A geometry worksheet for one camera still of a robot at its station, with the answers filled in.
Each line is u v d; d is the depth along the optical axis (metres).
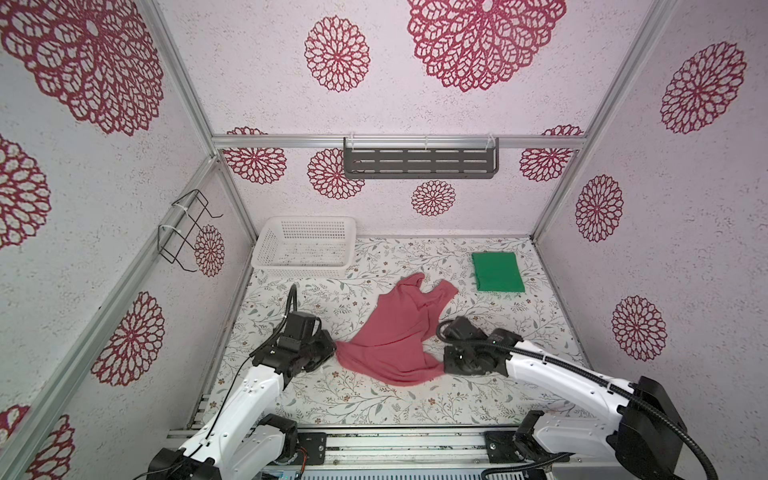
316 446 0.74
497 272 1.07
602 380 0.45
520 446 0.66
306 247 1.17
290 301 0.66
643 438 0.39
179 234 0.76
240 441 0.47
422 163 1.00
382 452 0.74
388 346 0.90
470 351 0.61
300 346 0.63
